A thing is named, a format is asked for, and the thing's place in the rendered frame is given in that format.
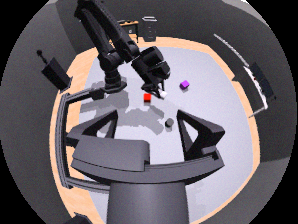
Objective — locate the purple block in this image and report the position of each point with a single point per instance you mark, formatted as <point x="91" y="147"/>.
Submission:
<point x="184" y="84"/>

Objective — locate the red cube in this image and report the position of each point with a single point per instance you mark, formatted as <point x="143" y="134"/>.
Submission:
<point x="147" y="98"/>

